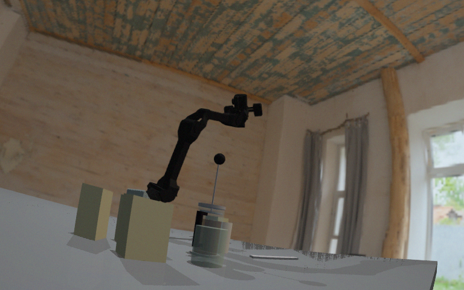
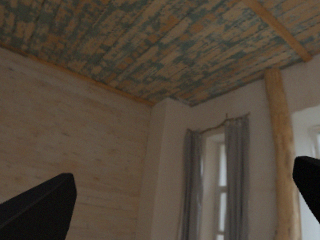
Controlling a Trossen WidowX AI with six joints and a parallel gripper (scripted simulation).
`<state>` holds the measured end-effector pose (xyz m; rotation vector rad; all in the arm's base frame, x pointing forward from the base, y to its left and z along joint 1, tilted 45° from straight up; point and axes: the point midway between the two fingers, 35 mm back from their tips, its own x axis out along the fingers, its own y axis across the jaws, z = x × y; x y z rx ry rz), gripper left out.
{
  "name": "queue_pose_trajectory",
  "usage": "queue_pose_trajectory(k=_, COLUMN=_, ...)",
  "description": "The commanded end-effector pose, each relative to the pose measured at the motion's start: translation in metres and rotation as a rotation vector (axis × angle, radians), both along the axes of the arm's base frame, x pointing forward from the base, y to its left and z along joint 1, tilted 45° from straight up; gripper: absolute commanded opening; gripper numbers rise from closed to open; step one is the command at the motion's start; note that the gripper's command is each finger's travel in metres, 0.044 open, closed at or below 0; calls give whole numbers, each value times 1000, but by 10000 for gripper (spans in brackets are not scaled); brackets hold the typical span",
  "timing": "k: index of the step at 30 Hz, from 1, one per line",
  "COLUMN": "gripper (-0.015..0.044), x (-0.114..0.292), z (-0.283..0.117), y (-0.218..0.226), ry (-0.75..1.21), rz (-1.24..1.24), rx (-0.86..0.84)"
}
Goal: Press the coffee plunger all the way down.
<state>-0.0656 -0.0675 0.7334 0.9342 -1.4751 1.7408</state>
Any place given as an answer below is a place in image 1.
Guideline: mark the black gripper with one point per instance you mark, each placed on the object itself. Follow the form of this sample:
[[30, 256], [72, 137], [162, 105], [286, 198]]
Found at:
[[257, 109]]

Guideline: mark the beige cylinder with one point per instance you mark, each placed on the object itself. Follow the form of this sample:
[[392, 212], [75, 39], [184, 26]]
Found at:
[[227, 226]]

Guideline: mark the glass french press with black knob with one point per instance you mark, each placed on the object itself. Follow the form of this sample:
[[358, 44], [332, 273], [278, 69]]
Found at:
[[210, 215]]

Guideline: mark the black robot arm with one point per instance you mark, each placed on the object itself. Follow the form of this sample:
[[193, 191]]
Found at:
[[189, 129]]

